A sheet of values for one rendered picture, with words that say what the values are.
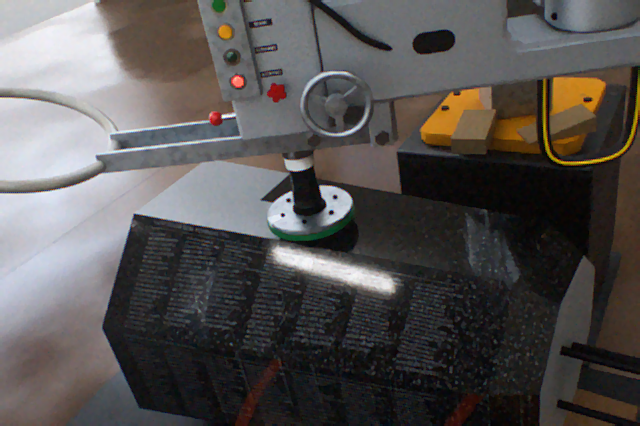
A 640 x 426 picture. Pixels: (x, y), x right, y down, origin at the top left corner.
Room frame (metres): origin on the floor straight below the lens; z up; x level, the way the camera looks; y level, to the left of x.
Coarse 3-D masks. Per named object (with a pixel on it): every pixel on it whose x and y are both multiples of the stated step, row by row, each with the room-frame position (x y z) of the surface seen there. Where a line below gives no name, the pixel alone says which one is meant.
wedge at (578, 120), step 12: (576, 108) 1.76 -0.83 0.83; (552, 120) 1.75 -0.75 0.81; (564, 120) 1.73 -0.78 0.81; (576, 120) 1.70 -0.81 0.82; (588, 120) 1.68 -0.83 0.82; (528, 132) 1.74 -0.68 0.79; (552, 132) 1.69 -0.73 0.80; (564, 132) 1.68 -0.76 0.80; (576, 132) 1.68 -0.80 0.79; (588, 132) 1.68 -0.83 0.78
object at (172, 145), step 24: (120, 144) 1.54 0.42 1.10; (144, 144) 1.53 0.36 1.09; (168, 144) 1.42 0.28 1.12; (192, 144) 1.40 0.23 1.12; (216, 144) 1.39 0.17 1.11; (240, 144) 1.38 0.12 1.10; (264, 144) 1.37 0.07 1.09; (288, 144) 1.37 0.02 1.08; (312, 144) 1.35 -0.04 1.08; (336, 144) 1.35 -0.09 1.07; (120, 168) 1.43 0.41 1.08; (144, 168) 1.42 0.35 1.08
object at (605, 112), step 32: (608, 96) 1.97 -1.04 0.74; (416, 128) 2.03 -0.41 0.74; (608, 128) 1.76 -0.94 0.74; (416, 160) 1.86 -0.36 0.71; (448, 160) 1.80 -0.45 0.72; (480, 160) 1.74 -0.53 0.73; (512, 160) 1.69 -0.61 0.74; (544, 160) 1.65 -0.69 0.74; (416, 192) 1.87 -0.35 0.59; (448, 192) 1.81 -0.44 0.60; (480, 192) 1.74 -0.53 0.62; (512, 192) 1.68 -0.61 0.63; (544, 192) 1.63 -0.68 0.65; (576, 192) 1.58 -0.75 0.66; (608, 192) 1.83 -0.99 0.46; (576, 224) 1.57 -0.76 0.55; (608, 224) 1.88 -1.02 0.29; (608, 256) 1.94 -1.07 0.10; (608, 288) 1.86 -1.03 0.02
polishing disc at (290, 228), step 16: (320, 192) 1.48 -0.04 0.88; (336, 192) 1.47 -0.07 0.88; (272, 208) 1.46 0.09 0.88; (288, 208) 1.44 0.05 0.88; (304, 208) 1.41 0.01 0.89; (320, 208) 1.39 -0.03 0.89; (336, 208) 1.39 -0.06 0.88; (352, 208) 1.40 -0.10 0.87; (272, 224) 1.38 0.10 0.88; (288, 224) 1.36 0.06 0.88; (304, 224) 1.35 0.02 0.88; (320, 224) 1.33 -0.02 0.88; (336, 224) 1.33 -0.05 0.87; (304, 240) 1.32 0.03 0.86
